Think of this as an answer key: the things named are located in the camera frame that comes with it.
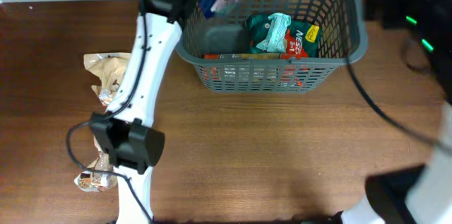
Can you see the pale green wrapper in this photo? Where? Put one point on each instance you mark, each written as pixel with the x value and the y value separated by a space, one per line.
pixel 274 41

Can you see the grey plastic shopping basket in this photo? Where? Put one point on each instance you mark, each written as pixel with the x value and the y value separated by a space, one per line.
pixel 216 46

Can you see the orange spaghetti packet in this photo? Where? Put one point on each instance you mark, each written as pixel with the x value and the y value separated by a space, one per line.
pixel 242 72

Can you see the green Nescafe coffee bag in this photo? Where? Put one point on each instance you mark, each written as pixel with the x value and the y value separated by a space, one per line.
pixel 300 36

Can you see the beige paper pouch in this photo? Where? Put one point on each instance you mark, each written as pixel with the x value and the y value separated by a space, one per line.
pixel 110 69

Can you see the beige brown snack pouch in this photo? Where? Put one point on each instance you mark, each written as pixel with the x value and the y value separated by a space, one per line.
pixel 94 181

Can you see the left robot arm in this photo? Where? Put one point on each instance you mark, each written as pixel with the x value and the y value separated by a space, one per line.
pixel 124 132

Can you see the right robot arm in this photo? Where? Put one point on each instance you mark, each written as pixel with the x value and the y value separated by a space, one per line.
pixel 324 156

